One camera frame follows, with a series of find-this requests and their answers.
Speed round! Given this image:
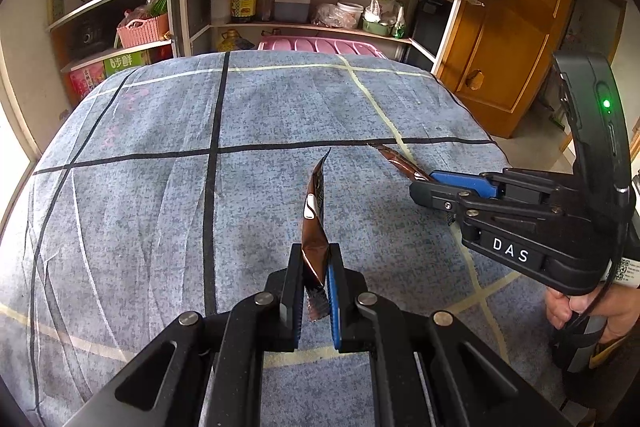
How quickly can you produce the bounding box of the black kitchen appliance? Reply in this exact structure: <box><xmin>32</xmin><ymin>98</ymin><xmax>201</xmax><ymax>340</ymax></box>
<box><xmin>70</xmin><ymin>19</ymin><xmax>108</xmax><ymax>58</ymax></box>

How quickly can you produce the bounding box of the green carton box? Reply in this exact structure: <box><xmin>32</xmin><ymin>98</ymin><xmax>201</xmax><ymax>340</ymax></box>
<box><xmin>102</xmin><ymin>48</ymin><xmax>151</xmax><ymax>80</ymax></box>

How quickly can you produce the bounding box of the brown foil wrapper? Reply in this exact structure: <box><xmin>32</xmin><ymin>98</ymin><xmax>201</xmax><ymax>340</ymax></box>
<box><xmin>299</xmin><ymin>148</ymin><xmax>332</xmax><ymax>323</ymax></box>
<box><xmin>367</xmin><ymin>143</ymin><xmax>433</xmax><ymax>182</ymax></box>

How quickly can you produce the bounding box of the large white metal shelf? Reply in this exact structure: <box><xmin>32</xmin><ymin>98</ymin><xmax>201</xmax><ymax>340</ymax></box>
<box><xmin>155</xmin><ymin>0</ymin><xmax>485</xmax><ymax>80</ymax></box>

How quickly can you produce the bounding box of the green bowl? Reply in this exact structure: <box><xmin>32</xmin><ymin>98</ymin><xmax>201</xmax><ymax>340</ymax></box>
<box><xmin>361</xmin><ymin>18</ymin><xmax>393</xmax><ymax>38</ymax></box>

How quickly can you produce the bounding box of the wooden door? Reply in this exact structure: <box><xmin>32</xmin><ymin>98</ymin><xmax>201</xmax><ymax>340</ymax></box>
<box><xmin>436</xmin><ymin>0</ymin><xmax>583</xmax><ymax>138</ymax></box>

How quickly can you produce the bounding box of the pink woven basket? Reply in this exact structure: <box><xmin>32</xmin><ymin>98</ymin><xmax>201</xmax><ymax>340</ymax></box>
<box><xmin>116</xmin><ymin>14</ymin><xmax>171</xmax><ymax>49</ymax></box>

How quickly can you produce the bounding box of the white food bag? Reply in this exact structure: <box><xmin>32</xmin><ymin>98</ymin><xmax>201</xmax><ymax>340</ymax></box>
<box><xmin>364</xmin><ymin>0</ymin><xmax>403</xmax><ymax>28</ymax></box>

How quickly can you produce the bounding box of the person's right hand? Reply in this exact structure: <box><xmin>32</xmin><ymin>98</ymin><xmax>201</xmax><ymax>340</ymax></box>
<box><xmin>544</xmin><ymin>277</ymin><xmax>640</xmax><ymax>344</ymax></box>

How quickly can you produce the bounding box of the pink carton box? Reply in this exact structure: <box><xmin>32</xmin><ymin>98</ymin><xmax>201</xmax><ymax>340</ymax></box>
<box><xmin>67</xmin><ymin>62</ymin><xmax>108</xmax><ymax>105</ymax></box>

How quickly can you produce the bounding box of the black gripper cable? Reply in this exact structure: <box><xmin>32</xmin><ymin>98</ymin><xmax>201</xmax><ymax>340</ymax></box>
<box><xmin>552</xmin><ymin>277</ymin><xmax>621</xmax><ymax>345</ymax></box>

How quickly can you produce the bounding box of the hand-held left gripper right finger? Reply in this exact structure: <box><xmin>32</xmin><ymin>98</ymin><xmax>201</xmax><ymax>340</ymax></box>
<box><xmin>325</xmin><ymin>243</ymin><xmax>571</xmax><ymax>427</ymax></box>

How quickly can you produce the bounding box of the clear plastic bottle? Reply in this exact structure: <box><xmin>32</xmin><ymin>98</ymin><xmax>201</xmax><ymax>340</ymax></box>
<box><xmin>210</xmin><ymin>0</ymin><xmax>233</xmax><ymax>25</ymax></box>

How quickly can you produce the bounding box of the clear plastic bag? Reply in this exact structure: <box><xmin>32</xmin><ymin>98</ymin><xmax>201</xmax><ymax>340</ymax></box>
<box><xmin>311</xmin><ymin>3</ymin><xmax>346</xmax><ymax>28</ymax></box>

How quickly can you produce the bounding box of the window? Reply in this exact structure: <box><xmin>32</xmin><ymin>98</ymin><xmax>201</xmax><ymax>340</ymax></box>
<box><xmin>0</xmin><ymin>57</ymin><xmax>43</xmax><ymax>228</ymax></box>

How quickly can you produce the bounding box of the person's right forearm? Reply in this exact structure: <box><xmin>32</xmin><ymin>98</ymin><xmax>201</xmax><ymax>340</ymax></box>
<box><xmin>562</xmin><ymin>332</ymin><xmax>640</xmax><ymax>427</ymax></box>

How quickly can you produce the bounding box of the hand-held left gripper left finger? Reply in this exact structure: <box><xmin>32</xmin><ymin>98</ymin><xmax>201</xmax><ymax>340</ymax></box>
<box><xmin>65</xmin><ymin>243</ymin><xmax>307</xmax><ymax>427</ymax></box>

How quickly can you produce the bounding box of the yellow oil bottle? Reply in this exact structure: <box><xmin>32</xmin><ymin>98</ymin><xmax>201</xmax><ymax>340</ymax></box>
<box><xmin>218</xmin><ymin>29</ymin><xmax>256</xmax><ymax>52</ymax></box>

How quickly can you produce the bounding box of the white jug with dark liquid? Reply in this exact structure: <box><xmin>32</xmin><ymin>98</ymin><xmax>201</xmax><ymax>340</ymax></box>
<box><xmin>274</xmin><ymin>0</ymin><xmax>313</xmax><ymax>24</ymax></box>

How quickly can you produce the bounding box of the small white metal shelf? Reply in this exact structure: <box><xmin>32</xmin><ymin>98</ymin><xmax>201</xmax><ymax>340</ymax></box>
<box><xmin>46</xmin><ymin>0</ymin><xmax>181</xmax><ymax>108</ymax></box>

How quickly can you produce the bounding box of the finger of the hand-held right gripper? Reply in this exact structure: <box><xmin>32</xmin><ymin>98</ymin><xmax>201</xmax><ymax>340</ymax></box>
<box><xmin>409</xmin><ymin>181</ymin><xmax>501</xmax><ymax>228</ymax></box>
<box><xmin>429</xmin><ymin>169</ymin><xmax>506</xmax><ymax>200</ymax></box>

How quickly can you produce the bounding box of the white plastic tub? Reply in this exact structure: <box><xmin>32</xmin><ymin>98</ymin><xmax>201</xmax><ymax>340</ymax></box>
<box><xmin>336</xmin><ymin>2</ymin><xmax>364</xmax><ymax>29</ymax></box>

